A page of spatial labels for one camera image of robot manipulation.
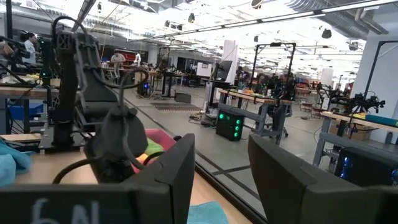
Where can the silver ventilation duct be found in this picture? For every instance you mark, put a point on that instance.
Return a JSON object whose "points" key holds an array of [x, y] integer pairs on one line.
{"points": [[342, 21]]}

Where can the background black robot arm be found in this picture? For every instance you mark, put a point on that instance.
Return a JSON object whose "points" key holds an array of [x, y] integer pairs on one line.
{"points": [[367, 102], [17, 53]]}

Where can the teal microfiber towel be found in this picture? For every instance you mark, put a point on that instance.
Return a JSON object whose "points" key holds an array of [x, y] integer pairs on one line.
{"points": [[206, 214], [12, 161]]}

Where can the blue storage bin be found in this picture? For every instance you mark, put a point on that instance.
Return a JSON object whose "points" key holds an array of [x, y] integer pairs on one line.
{"points": [[26, 112]]}

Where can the computer tower green lights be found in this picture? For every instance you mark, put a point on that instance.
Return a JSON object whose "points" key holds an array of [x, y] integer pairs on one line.
{"points": [[228, 124]]}

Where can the background wooden table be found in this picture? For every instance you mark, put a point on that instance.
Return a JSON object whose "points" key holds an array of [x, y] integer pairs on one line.
{"points": [[248, 96], [348, 119], [21, 92]]}

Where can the black floor mat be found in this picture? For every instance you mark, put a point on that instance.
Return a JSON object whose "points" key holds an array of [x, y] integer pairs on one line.
{"points": [[175, 107]]}

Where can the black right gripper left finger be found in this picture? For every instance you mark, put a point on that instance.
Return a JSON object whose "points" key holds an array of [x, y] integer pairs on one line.
{"points": [[93, 205]]}

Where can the white round pillar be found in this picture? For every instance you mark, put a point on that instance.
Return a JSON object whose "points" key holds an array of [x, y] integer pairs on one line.
{"points": [[230, 53]]}

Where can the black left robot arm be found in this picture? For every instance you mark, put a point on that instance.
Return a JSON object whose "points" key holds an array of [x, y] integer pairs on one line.
{"points": [[65, 93]]}

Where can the computer tower blue lights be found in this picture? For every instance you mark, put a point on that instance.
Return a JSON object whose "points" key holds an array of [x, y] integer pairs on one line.
{"points": [[367, 168]]}

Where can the long ceiling light bar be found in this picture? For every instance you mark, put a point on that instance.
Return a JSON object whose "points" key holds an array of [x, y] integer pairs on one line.
{"points": [[242, 23]]}

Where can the black monitor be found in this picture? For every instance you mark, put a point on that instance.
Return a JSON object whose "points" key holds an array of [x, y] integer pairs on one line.
{"points": [[224, 70]]}

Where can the black metal rig frame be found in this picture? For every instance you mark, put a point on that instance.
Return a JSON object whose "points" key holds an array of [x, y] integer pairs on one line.
{"points": [[275, 44], [373, 67]]}

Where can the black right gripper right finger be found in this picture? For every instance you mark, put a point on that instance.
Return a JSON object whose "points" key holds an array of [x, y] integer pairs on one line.
{"points": [[295, 193]]}

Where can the person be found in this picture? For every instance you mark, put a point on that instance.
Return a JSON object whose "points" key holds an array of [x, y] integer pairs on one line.
{"points": [[30, 51], [117, 60]]}

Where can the green microfiber towel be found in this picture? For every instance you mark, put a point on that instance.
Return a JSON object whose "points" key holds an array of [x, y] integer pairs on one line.
{"points": [[152, 147]]}

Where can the black table edge rail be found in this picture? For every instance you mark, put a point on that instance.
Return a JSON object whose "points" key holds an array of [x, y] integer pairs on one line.
{"points": [[236, 202]]}

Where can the pink plastic basket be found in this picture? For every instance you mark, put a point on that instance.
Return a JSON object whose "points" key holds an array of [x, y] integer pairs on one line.
{"points": [[161, 137]]}

